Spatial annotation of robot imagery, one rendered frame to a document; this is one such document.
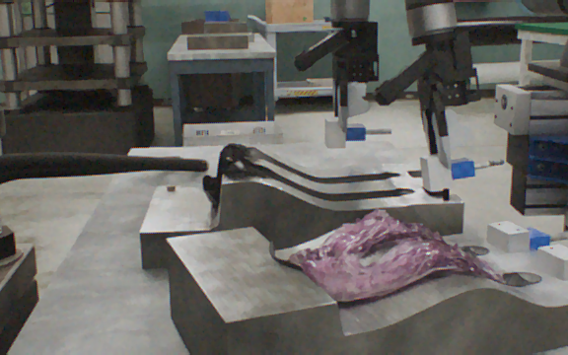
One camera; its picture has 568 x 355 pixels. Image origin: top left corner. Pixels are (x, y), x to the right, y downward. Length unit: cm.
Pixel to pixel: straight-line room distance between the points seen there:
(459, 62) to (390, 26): 668
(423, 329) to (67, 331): 45
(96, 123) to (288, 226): 409
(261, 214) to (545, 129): 74
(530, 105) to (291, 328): 100
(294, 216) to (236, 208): 9
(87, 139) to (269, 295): 447
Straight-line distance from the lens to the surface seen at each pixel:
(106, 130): 516
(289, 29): 700
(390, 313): 81
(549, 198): 169
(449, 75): 118
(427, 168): 120
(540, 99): 165
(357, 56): 142
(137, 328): 97
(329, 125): 144
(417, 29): 119
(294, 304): 75
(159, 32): 770
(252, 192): 111
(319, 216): 113
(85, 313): 103
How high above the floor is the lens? 122
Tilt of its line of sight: 15 degrees down
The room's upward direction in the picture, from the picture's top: 1 degrees counter-clockwise
